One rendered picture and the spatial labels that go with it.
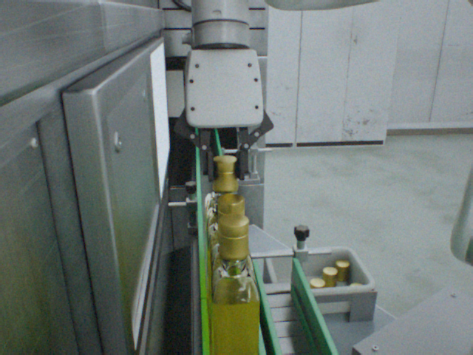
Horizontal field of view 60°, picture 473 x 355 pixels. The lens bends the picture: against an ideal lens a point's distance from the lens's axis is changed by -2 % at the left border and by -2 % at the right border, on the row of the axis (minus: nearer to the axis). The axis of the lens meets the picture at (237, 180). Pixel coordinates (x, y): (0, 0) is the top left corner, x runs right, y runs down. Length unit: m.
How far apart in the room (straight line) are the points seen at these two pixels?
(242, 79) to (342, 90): 4.06
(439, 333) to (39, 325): 0.74
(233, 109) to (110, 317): 0.28
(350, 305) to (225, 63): 0.61
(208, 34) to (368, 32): 4.11
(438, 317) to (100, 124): 0.77
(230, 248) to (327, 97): 4.13
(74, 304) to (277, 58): 4.05
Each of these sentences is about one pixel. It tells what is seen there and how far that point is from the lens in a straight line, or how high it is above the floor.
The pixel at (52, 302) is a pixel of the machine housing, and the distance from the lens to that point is 0.38.
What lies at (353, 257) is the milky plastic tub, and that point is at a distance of 1.05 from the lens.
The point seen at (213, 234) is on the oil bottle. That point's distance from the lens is 0.59.
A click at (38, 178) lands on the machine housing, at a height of 1.26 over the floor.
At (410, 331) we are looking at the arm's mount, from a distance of 0.90.
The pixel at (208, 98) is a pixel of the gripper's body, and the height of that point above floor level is 1.28.
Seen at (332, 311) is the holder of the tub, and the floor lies 0.78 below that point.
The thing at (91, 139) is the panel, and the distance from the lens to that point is 0.38.
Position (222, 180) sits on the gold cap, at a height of 1.17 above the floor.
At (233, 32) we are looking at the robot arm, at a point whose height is 1.36.
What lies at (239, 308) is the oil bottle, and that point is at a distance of 0.50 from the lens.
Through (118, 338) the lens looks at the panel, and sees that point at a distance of 0.49.
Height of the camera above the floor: 1.38
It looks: 22 degrees down
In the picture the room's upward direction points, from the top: straight up
